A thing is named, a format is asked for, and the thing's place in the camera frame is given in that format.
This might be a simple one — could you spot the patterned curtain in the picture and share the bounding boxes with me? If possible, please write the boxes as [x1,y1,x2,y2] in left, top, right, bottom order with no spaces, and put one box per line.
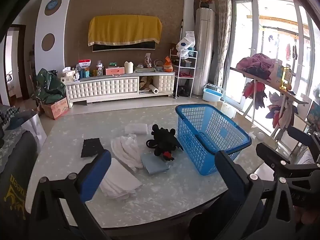
[214,0,232,88]

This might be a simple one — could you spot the light blue plastic bin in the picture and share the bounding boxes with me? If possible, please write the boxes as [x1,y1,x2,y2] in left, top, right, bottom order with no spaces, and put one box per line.
[202,84,224,102]

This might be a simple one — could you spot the yellow cover cloth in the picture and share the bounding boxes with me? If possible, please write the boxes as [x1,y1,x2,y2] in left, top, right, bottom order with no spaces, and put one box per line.
[88,15,163,47]

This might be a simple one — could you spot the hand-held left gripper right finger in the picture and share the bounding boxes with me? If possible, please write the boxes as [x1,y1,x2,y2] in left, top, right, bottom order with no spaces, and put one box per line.
[214,150,310,240]

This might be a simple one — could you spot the red hanging cloth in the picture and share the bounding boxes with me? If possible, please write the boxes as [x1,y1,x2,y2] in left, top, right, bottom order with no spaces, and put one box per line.
[242,81,267,109]

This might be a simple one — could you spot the glass sliding door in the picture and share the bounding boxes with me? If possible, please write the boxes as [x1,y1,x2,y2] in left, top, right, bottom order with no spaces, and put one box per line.
[231,0,320,135]

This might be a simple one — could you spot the pink box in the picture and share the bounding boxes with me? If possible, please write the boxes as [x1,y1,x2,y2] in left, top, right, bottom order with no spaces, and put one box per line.
[105,67,125,75]

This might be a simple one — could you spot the white tufted television cabinet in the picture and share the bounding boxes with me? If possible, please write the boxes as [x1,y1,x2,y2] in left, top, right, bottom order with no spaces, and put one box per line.
[65,71,176,105]

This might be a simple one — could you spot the pink clothes pile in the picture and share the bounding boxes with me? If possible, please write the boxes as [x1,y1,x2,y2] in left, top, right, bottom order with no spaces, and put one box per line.
[236,53,278,74]

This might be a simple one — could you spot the light blue cloth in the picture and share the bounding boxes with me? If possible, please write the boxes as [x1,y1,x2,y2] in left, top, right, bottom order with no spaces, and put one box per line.
[140,151,171,174]

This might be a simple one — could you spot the plaid cloth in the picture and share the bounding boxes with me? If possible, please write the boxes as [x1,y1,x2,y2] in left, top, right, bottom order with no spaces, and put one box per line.
[0,106,20,128]

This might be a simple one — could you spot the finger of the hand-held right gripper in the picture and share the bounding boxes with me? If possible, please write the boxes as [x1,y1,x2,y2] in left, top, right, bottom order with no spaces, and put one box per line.
[287,126,320,150]
[255,142,320,180]

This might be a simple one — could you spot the white plastic bag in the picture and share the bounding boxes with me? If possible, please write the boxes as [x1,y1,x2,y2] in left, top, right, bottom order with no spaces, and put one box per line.
[176,31,196,58]

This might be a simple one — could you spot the cardboard box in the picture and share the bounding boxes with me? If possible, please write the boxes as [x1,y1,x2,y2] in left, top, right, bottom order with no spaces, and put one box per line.
[41,97,70,120]

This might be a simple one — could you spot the standing air conditioner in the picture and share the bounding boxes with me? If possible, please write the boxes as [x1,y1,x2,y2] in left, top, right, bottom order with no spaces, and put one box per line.
[194,8,216,97]

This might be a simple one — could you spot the black cloth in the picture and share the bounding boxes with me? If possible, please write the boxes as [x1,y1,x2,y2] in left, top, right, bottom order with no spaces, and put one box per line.
[81,138,105,158]

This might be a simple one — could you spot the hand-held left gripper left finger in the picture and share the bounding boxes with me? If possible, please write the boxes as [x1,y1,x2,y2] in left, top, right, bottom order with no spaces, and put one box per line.
[29,149,112,240]

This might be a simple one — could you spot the white paper bag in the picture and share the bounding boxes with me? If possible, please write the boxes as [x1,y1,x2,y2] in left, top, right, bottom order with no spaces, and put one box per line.
[24,114,47,153]

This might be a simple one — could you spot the dark green bag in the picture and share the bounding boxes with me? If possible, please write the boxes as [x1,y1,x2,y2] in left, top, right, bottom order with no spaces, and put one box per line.
[34,68,67,104]

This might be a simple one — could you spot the grey cloth with yellow print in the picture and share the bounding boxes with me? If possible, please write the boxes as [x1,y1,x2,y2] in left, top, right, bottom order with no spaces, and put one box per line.
[0,130,38,240]

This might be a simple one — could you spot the black plush toy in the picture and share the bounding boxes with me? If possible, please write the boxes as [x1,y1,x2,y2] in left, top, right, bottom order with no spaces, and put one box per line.
[146,124,184,161]

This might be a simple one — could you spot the wall television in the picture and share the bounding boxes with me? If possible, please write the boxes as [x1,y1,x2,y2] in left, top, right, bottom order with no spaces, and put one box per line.
[92,41,157,52]

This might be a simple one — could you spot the blue plastic basket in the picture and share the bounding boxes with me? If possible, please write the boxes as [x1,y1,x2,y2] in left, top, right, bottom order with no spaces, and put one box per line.
[175,104,252,176]

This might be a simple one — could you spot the white cloth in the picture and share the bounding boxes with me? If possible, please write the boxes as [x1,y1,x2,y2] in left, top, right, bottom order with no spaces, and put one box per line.
[111,134,145,172]
[99,157,143,200]

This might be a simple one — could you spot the blue wall clock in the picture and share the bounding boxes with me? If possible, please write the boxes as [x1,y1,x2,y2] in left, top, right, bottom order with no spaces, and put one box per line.
[44,0,62,16]

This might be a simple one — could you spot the person's right hand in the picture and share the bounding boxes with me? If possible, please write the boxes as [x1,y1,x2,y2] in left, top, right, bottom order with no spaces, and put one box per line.
[294,206,320,233]

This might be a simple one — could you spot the orange bag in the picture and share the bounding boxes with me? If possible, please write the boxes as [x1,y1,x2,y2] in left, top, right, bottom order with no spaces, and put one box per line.
[164,56,174,72]

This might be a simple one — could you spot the white metal rack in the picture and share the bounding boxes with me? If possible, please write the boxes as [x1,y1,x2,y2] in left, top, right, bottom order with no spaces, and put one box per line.
[169,49,198,98]

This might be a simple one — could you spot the tissue box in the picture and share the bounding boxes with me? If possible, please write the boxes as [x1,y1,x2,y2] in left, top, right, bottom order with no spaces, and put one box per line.
[62,67,78,78]

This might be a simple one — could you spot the dark wooden door frame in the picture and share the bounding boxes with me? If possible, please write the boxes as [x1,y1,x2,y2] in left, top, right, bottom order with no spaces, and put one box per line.
[4,24,30,100]

